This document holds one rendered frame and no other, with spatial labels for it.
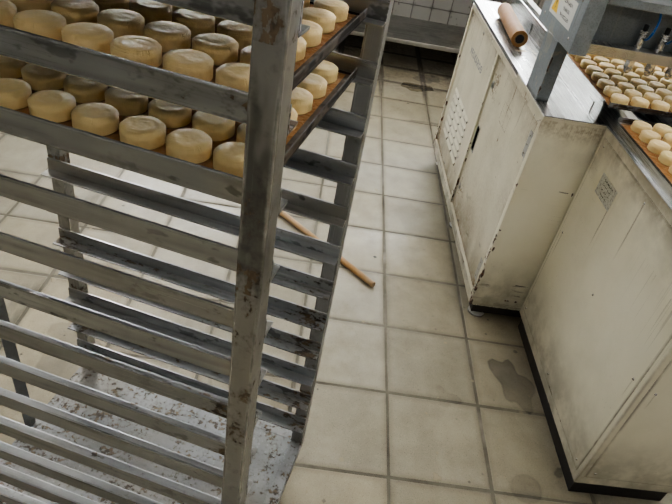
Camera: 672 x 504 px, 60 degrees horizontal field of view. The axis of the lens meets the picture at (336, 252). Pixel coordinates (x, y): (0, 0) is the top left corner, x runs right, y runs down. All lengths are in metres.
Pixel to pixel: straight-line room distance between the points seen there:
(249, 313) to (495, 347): 1.65
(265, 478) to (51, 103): 1.06
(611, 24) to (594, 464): 1.20
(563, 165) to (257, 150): 1.50
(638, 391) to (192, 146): 1.24
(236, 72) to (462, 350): 1.69
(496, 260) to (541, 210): 0.24
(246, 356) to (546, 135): 1.37
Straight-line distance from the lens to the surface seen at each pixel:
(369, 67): 0.96
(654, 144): 1.66
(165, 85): 0.59
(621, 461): 1.82
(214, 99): 0.57
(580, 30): 1.78
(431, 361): 2.08
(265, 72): 0.50
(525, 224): 2.04
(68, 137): 0.69
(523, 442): 1.99
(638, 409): 1.65
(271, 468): 1.55
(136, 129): 0.69
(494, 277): 2.15
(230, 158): 0.64
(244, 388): 0.75
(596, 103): 1.93
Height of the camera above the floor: 1.47
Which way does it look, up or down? 37 degrees down
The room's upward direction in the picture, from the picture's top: 11 degrees clockwise
